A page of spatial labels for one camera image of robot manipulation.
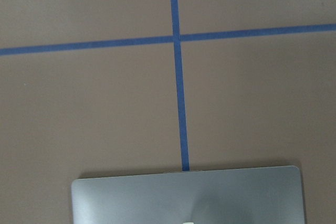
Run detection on grey closed laptop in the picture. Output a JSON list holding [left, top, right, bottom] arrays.
[[71, 166, 306, 223]]

